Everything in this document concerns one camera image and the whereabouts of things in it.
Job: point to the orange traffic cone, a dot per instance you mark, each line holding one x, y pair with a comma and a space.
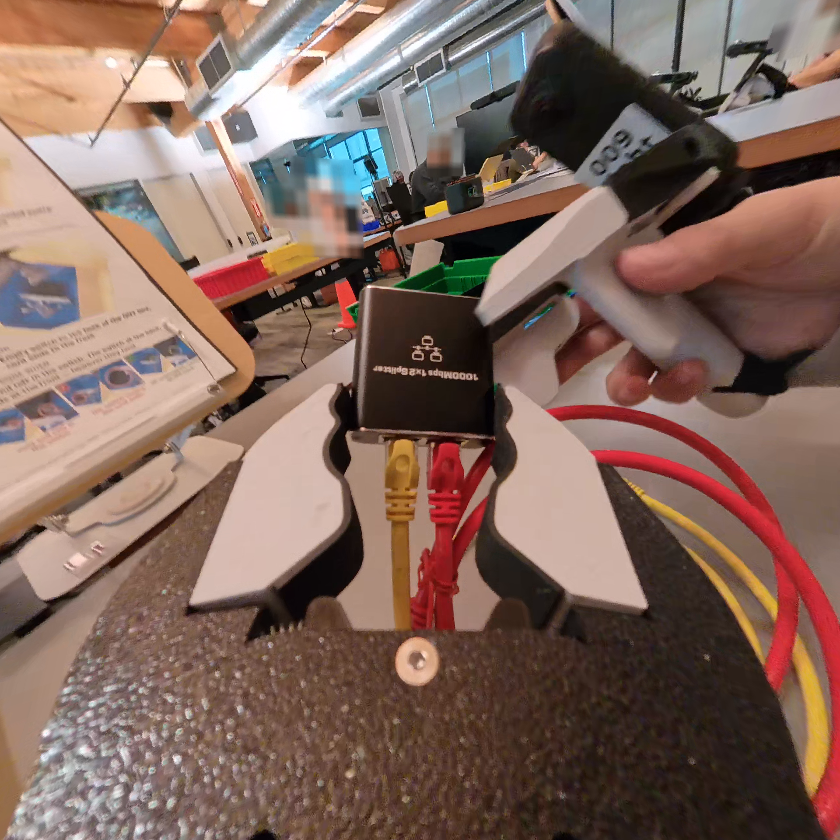
347, 309

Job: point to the small yellow plastic bin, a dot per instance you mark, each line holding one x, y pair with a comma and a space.
292, 257

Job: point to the green plastic bin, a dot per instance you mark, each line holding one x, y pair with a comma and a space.
453, 278

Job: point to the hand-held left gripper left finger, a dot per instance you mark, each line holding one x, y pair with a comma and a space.
276, 525

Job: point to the black ethernet splitter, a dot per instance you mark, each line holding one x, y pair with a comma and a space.
423, 361

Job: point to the red plastic bin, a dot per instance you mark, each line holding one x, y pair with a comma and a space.
230, 278

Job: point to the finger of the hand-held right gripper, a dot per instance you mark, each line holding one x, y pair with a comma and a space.
532, 355
565, 243

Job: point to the person's right hand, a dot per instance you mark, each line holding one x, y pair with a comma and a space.
775, 263

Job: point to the wooden background desk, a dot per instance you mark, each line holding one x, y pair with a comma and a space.
525, 210

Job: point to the silver ventilation duct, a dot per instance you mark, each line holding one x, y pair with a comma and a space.
368, 40

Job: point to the instruction sheet board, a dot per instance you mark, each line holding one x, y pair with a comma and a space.
92, 341

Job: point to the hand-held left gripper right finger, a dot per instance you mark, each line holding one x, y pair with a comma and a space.
565, 525

